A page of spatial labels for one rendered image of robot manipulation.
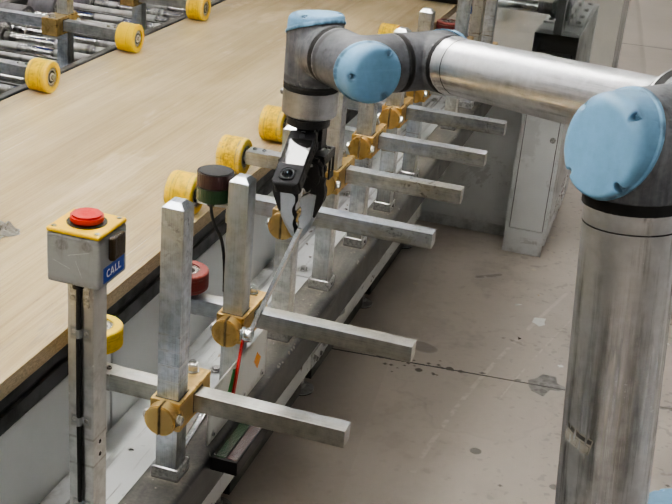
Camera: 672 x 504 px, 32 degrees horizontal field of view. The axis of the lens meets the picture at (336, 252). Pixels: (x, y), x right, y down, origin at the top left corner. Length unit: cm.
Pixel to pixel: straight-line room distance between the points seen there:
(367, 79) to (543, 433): 189
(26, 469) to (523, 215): 295
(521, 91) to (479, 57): 11
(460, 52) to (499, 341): 224
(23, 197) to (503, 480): 152
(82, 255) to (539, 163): 320
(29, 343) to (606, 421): 87
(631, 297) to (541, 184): 314
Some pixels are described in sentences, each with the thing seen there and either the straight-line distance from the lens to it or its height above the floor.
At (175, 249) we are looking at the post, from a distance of 166.
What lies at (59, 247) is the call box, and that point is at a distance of 140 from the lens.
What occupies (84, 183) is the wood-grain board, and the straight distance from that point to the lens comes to 242.
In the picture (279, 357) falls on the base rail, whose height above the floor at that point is 70.
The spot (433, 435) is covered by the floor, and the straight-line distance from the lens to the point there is 333.
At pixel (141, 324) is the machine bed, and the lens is 214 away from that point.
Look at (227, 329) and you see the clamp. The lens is 195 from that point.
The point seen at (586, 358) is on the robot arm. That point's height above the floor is 114.
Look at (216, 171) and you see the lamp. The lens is 189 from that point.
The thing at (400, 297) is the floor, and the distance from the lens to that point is 408.
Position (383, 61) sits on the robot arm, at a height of 134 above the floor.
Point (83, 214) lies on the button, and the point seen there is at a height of 123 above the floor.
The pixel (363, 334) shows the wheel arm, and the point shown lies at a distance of 196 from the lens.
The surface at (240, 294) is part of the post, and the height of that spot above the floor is 91.
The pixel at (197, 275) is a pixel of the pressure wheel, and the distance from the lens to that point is 201.
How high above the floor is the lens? 177
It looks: 24 degrees down
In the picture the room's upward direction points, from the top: 5 degrees clockwise
